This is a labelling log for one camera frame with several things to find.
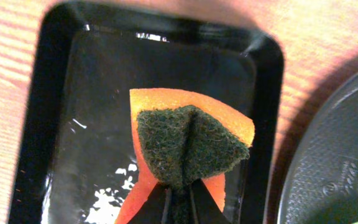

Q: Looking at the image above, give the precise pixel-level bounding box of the black rectangular tray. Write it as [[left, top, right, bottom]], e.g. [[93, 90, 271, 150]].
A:
[[8, 1, 284, 223]]

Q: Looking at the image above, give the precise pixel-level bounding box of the orange sponge with green scourer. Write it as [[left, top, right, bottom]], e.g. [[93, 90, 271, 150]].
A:
[[116, 88, 255, 223]]

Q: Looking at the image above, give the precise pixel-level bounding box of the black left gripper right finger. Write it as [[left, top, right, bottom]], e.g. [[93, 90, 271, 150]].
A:
[[190, 179, 230, 224]]

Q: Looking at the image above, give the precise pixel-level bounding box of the black round tray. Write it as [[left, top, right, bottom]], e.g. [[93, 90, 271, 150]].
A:
[[277, 73, 358, 224]]

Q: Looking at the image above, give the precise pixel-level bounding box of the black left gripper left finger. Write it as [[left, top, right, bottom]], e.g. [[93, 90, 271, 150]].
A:
[[128, 184, 170, 224]]

